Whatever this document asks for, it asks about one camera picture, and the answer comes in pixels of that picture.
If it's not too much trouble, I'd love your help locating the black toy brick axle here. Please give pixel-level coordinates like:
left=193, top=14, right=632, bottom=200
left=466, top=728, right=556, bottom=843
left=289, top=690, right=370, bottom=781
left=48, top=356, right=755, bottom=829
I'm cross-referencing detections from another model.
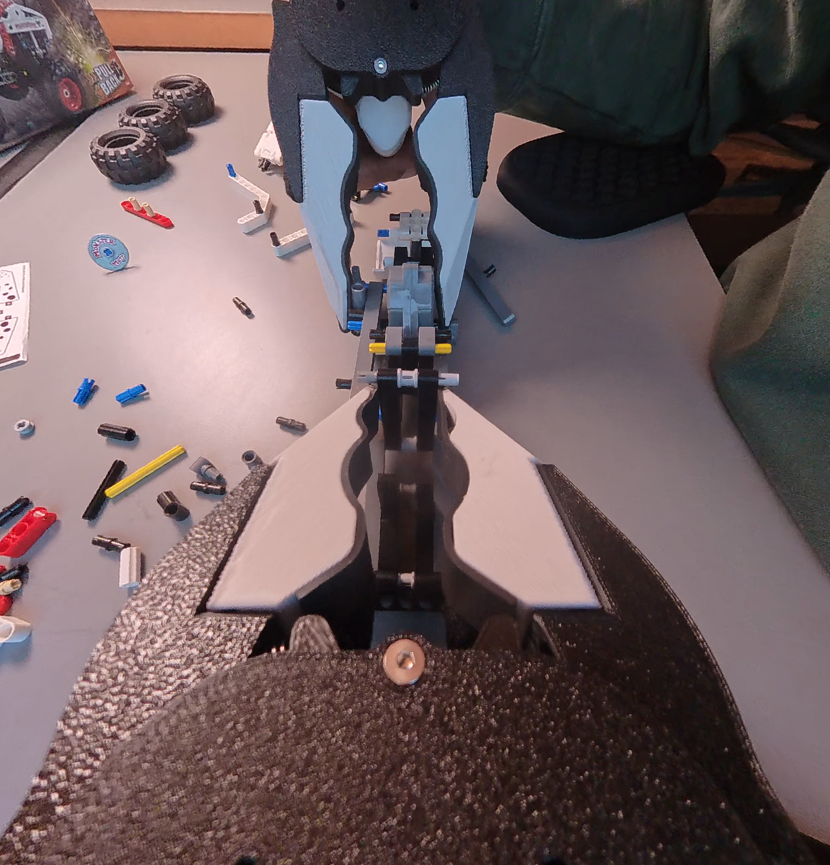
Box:
left=82, top=460, right=127, bottom=521

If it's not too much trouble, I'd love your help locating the white bent toy brick beam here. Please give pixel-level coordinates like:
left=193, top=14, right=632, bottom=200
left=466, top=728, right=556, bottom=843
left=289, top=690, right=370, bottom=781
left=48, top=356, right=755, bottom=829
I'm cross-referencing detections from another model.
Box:
left=226, top=162, right=275, bottom=235

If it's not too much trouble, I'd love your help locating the toy brick vehicle chassis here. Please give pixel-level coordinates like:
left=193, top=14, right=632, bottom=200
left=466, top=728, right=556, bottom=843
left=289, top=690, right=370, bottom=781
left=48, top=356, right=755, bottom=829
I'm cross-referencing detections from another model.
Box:
left=335, top=207, right=462, bottom=633

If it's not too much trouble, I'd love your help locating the grey toy brick beam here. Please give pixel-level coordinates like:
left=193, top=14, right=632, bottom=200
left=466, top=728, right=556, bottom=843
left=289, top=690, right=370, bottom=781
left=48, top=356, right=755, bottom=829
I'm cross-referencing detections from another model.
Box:
left=465, top=260, right=519, bottom=327

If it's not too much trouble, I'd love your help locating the pile of small toy bricks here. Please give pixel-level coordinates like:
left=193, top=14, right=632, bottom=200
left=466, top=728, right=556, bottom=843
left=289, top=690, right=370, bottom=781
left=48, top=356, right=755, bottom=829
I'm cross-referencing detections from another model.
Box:
left=0, top=560, right=34, bottom=673

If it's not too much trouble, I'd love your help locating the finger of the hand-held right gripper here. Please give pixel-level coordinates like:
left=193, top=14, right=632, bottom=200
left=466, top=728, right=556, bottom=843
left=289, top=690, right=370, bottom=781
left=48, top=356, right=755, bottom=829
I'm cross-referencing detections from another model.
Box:
left=414, top=96, right=481, bottom=327
left=299, top=99, right=365, bottom=332

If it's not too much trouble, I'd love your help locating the black toy rubber tire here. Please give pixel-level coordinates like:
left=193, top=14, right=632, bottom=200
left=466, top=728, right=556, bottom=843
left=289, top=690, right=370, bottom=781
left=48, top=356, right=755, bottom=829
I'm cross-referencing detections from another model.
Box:
left=118, top=99, right=189, bottom=151
left=151, top=74, right=216, bottom=127
left=89, top=128, right=168, bottom=185

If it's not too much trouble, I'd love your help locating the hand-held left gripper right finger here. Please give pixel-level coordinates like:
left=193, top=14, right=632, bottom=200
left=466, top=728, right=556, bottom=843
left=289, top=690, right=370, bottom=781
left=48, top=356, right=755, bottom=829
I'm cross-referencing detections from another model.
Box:
left=441, top=389, right=604, bottom=646

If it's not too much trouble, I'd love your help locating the round blue printed disc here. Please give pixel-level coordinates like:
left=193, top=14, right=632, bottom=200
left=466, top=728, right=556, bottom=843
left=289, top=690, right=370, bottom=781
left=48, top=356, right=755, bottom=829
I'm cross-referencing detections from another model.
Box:
left=88, top=233, right=129, bottom=273

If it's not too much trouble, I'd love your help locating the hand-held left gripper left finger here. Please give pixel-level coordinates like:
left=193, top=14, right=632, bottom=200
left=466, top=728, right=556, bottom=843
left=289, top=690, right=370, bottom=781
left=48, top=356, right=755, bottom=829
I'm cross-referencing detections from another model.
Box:
left=204, top=392, right=383, bottom=651

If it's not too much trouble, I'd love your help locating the toy truck picture box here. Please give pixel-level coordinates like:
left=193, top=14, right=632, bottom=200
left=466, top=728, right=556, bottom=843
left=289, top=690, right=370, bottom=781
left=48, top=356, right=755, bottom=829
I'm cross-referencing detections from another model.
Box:
left=0, top=0, right=133, bottom=161

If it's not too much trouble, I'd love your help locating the yellow toy brick axle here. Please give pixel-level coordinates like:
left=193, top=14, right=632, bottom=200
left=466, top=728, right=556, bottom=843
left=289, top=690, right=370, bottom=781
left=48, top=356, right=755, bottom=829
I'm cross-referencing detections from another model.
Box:
left=104, top=444, right=187, bottom=500

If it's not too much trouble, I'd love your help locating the person's green sweater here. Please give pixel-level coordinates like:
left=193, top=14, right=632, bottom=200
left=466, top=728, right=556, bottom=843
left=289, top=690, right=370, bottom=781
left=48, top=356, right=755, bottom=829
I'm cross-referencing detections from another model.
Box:
left=709, top=159, right=830, bottom=585

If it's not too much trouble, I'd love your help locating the white printed sticker sheet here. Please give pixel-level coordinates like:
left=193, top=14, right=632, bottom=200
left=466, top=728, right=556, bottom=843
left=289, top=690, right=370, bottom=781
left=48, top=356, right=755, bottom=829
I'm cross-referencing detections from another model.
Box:
left=0, top=262, right=32, bottom=374

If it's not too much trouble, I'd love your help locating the person's right hand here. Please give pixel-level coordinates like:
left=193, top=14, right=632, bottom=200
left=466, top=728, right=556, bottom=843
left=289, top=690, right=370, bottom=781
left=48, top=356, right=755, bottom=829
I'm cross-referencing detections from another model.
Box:
left=357, top=152, right=424, bottom=187

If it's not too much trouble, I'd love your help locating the grey desk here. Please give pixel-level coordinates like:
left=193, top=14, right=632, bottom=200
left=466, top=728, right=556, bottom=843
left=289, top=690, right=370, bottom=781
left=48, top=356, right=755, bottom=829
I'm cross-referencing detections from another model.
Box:
left=0, top=47, right=830, bottom=865

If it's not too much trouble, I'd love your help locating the red thin toy brick plate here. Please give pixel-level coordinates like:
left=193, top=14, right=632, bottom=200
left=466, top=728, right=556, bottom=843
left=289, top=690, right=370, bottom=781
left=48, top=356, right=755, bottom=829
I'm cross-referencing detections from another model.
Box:
left=120, top=197, right=174, bottom=229

